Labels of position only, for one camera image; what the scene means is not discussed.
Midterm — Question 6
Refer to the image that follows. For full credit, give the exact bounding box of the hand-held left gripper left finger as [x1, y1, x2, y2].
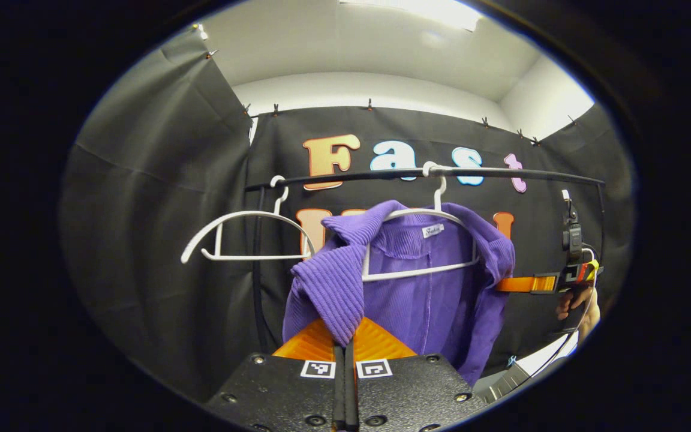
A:
[204, 318, 347, 430]

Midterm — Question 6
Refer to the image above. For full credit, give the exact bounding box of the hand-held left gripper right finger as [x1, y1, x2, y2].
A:
[345, 317, 491, 430]

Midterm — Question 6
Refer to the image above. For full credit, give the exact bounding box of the purple ribbed jacket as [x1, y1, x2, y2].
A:
[281, 200, 516, 388]

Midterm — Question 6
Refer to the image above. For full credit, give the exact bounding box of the black clothes rack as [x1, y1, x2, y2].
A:
[244, 167, 607, 356]

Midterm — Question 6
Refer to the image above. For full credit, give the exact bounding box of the white clothes hanger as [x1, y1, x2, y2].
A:
[181, 175, 317, 265]
[360, 161, 481, 283]

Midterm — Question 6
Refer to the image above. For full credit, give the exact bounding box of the white cabinet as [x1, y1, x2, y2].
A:
[476, 333, 579, 404]

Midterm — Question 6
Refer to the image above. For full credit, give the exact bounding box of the black backdrop cloth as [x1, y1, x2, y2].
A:
[61, 27, 634, 403]

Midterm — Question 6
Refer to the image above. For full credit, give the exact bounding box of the row of small backdrop clips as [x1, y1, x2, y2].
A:
[203, 50, 575, 148]

